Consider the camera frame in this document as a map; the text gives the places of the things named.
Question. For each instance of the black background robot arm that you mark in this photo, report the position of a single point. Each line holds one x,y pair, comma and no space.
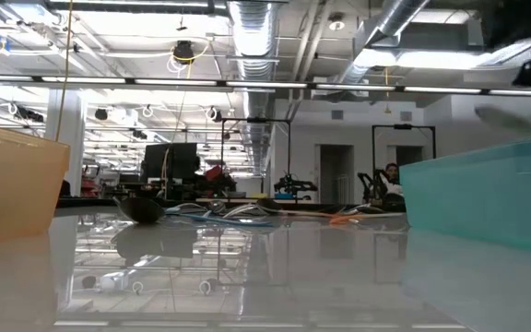
378,184
293,184

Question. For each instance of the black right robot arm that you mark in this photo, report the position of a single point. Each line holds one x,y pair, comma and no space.
523,18

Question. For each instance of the teal plastic bin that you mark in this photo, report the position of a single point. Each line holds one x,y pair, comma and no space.
482,198

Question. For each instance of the person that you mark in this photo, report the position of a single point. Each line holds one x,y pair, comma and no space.
392,177

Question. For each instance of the black rounded object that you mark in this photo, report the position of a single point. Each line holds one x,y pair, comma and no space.
393,202

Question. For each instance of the round ceiling fixture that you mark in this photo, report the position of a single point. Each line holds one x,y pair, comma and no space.
337,24

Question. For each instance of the long ceiling light strip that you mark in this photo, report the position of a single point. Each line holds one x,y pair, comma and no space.
265,84

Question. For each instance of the red background object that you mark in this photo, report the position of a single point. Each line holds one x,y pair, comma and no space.
215,174

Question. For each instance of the black round ceiling device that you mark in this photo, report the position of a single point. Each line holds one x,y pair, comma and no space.
184,51

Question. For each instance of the black computer monitor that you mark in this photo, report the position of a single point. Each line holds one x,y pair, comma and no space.
173,160

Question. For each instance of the white building column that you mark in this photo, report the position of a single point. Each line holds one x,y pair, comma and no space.
74,138

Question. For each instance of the orange plastic bin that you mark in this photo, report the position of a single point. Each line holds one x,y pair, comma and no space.
12,184

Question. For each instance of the wall vent grille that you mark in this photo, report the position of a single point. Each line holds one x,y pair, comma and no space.
406,116
337,115

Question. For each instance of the black metal rig frame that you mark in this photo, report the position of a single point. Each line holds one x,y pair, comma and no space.
256,120
404,126

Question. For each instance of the silver ventilation duct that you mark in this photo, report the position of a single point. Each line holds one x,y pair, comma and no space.
252,37
385,23

